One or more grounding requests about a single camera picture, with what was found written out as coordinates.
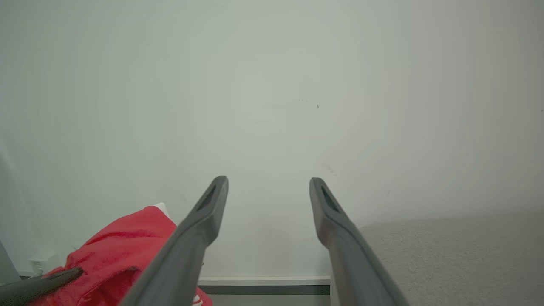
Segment dark grey pointed right gripper left finger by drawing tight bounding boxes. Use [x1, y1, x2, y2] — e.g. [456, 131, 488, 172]
[0, 267, 84, 306]

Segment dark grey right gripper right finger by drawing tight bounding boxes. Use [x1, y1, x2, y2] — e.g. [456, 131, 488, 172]
[309, 177, 411, 306]

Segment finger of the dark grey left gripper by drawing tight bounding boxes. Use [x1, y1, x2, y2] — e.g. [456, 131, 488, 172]
[119, 176, 229, 306]

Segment red clothing with white print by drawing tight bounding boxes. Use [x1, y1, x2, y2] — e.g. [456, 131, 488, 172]
[26, 203, 213, 306]

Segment white baseboard strip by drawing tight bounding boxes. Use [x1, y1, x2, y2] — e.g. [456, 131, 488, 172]
[198, 276, 331, 286]

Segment beige fabric sofa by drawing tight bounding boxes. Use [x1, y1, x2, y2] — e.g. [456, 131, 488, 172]
[359, 211, 544, 306]

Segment white wall socket box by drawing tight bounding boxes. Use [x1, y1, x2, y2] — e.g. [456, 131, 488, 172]
[29, 253, 62, 274]

